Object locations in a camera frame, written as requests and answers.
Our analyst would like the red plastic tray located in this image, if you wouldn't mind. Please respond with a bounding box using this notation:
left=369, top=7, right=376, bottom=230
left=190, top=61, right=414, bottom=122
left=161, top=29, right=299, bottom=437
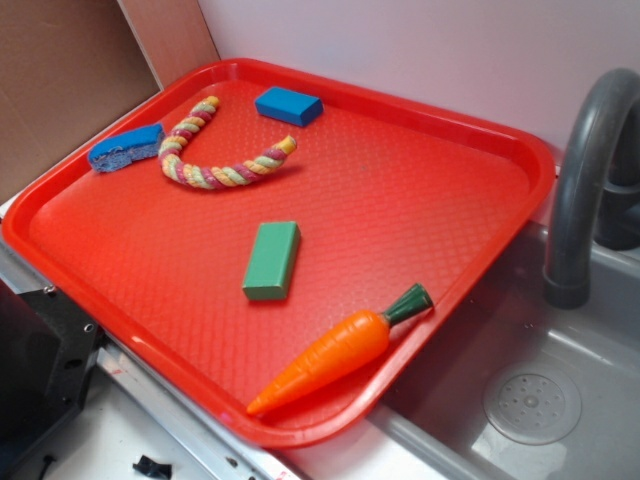
left=2, top=59, right=555, bottom=449

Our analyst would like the green rectangular block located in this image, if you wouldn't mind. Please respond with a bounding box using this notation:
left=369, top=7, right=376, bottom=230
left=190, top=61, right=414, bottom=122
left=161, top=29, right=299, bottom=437
left=242, top=221, right=301, bottom=301

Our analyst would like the orange plastic toy carrot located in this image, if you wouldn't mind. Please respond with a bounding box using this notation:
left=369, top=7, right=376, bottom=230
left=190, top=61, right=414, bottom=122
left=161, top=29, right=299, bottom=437
left=246, top=283, right=433, bottom=416

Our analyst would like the blue rectangular block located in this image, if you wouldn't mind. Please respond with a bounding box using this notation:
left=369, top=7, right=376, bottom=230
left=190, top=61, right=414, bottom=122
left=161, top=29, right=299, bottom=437
left=254, top=87, right=324, bottom=127

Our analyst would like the blue sponge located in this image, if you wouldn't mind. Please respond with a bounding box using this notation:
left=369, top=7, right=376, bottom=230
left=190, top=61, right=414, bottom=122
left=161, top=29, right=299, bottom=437
left=88, top=123, right=165, bottom=173

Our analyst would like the grey toy sink basin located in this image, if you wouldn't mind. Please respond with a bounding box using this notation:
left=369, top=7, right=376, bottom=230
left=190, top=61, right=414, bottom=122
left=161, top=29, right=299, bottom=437
left=371, top=224, right=639, bottom=479

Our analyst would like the grey toy faucet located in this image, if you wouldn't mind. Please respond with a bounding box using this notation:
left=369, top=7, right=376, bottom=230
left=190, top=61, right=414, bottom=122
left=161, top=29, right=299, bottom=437
left=543, top=68, right=639, bottom=309

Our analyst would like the black tape scrap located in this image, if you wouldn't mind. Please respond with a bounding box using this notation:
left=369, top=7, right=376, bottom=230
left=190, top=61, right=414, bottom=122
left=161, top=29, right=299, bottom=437
left=132, top=455, right=173, bottom=480

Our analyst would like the brown cardboard panel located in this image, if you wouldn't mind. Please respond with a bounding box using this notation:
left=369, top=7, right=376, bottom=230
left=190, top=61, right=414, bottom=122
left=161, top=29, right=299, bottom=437
left=1, top=1, right=219, bottom=201

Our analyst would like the multicolored twisted rope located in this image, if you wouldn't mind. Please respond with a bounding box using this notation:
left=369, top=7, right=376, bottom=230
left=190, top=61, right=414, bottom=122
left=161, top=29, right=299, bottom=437
left=157, top=95, right=298, bottom=192

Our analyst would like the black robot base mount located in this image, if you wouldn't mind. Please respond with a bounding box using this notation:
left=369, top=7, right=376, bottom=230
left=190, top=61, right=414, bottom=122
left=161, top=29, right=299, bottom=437
left=1, top=284, right=102, bottom=479

